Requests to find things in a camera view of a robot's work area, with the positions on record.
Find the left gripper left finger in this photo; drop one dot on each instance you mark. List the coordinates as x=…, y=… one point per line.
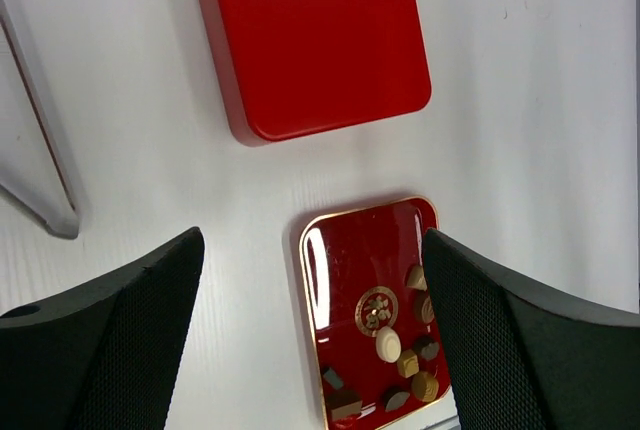
x=104, y=354

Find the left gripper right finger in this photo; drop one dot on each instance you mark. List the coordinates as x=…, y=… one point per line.
x=524, y=355

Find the metal tongs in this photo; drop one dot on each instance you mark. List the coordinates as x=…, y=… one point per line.
x=33, y=179

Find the red box lid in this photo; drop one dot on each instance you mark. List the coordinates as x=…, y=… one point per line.
x=302, y=67

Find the dark crown chocolate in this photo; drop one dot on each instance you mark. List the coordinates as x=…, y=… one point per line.
x=426, y=347

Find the tan shell chocolate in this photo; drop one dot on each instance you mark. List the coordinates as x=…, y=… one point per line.
x=424, y=387

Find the brown oval ridged chocolate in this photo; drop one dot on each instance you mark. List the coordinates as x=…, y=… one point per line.
x=423, y=308

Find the tan leaf square chocolate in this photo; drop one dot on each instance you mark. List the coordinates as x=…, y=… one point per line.
x=407, y=364

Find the heart shaped tan chocolate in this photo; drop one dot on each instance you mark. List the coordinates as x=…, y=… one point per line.
x=416, y=278

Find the dark leaf chocolate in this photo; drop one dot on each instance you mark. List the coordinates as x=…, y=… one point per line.
x=394, y=398

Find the white oval chocolate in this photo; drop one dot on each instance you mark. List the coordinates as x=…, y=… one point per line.
x=388, y=345

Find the layered brown bar chocolate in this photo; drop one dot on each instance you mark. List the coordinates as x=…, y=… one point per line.
x=343, y=404

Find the dark small ridged chocolate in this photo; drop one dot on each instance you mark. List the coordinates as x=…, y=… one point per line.
x=331, y=377

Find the red compartment chocolate box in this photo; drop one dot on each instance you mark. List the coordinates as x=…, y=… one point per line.
x=226, y=76

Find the red rectangular tray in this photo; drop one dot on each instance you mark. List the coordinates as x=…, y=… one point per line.
x=354, y=265

